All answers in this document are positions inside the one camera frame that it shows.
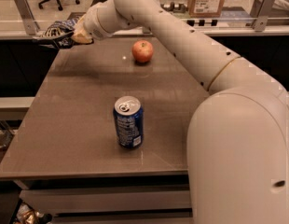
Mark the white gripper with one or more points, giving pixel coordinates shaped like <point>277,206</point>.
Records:
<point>92,22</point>

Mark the blue chip bag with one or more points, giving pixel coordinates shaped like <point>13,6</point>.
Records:
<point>58,35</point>

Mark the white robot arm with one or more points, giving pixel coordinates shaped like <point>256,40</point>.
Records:
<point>238,138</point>

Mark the red apple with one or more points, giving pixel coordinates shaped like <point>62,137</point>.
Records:
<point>142,51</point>

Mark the blue soda can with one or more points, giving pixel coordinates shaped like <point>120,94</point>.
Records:
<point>129,121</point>

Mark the cardboard box with label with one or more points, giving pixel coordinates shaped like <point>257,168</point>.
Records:
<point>205,8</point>

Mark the left metal railing post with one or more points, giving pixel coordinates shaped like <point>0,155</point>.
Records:
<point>31,26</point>

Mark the metal railing post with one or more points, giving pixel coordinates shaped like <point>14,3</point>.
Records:
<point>261,20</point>
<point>31,26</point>

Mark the right metal railing post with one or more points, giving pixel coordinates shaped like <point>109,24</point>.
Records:
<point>261,20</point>

